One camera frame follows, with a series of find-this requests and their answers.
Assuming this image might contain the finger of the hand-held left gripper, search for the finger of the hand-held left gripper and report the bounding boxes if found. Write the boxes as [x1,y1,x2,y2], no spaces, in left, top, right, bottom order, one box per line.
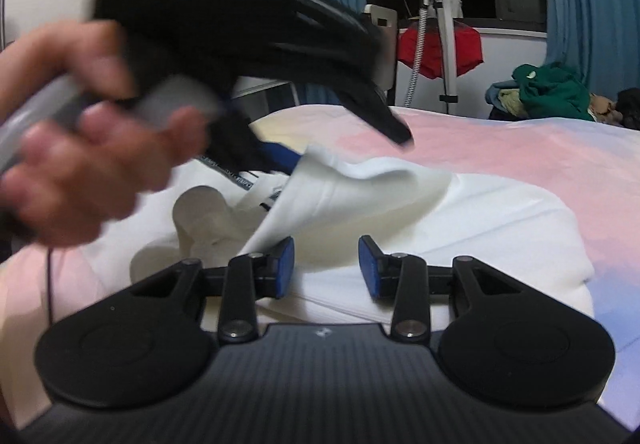
[220,108,302,174]
[225,0,415,146]

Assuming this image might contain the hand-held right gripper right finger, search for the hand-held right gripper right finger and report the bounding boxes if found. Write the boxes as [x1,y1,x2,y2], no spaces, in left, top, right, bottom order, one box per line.
[357,235,506,342]

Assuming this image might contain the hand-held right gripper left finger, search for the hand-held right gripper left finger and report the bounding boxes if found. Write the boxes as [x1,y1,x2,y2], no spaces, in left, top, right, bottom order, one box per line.
[131,236,296,345]

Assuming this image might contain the white garment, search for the white garment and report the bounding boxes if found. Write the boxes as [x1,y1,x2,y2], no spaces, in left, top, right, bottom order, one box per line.
[82,143,597,327]

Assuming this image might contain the person's left hand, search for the person's left hand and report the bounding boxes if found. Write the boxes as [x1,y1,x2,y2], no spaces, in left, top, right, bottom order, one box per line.
[0,20,226,251]

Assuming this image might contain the white rectangular appliance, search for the white rectangular appliance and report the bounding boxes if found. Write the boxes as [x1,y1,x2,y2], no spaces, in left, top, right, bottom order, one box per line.
[363,3,399,93]

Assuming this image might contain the red hanging cloth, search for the red hanging cloth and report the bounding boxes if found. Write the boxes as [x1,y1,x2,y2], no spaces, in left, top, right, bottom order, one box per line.
[397,20,485,78]

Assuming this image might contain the blue garment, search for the blue garment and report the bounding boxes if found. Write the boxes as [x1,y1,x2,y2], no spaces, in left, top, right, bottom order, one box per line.
[485,81,522,111]

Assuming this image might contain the pastel pink bed sheet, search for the pastel pink bed sheet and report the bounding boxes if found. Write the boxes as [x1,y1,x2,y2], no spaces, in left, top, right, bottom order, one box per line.
[0,101,640,432]

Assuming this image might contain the yellow garment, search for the yellow garment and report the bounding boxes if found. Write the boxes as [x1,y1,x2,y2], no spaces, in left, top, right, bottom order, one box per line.
[499,90,530,119]

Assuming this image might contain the green garment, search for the green garment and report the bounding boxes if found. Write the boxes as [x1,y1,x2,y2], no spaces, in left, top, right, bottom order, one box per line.
[513,62,597,123]

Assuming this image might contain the brown plush toy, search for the brown plush toy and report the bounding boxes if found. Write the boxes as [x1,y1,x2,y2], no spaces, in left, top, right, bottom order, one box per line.
[588,93,625,126]

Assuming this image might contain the dark cloth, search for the dark cloth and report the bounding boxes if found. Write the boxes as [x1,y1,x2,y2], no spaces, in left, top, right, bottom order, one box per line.
[616,88,640,131]

